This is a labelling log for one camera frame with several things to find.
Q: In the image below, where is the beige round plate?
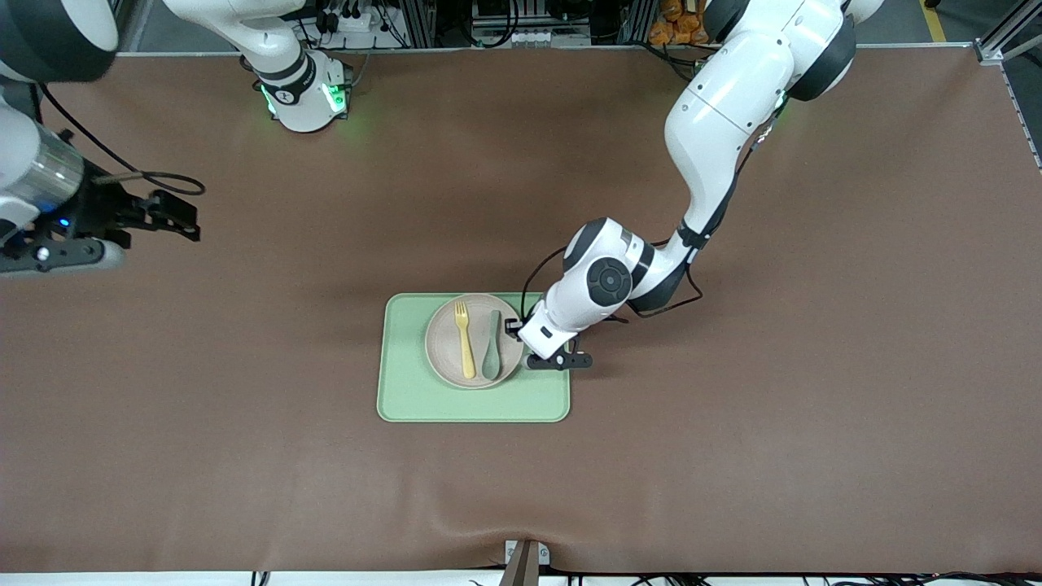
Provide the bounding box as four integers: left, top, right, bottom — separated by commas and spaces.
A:
424, 294, 526, 390

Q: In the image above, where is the brown table mat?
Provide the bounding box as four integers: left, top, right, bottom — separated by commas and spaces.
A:
0, 45, 1042, 575

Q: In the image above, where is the grey-green plastic spoon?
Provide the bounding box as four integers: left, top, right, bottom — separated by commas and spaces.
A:
481, 309, 503, 381

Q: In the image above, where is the light green rectangular tray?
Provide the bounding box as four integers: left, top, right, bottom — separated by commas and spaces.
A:
376, 292, 571, 424

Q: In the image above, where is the aluminium frame post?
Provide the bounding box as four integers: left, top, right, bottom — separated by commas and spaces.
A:
405, 0, 436, 48

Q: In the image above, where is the aluminium table side rail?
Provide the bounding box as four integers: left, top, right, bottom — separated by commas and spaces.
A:
1000, 63, 1042, 172

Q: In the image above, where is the aluminium frame strut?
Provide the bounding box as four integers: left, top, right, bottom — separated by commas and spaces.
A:
974, 0, 1042, 64

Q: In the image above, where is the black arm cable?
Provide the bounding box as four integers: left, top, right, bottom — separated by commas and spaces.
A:
519, 122, 782, 323
41, 81, 206, 197

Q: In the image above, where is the orange snack bag pile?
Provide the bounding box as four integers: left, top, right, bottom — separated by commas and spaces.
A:
649, 0, 707, 46

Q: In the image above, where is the brown metal mount bar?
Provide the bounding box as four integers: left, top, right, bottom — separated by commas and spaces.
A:
498, 540, 541, 586

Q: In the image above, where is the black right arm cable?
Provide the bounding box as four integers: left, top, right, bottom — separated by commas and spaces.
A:
41, 81, 206, 197

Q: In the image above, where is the yellow plastic fork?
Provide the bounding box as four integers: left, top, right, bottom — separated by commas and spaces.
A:
454, 301, 477, 380

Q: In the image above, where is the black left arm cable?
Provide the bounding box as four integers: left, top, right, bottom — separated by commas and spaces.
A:
519, 122, 782, 323

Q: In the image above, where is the white power strip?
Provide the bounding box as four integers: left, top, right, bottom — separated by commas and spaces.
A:
322, 7, 383, 33

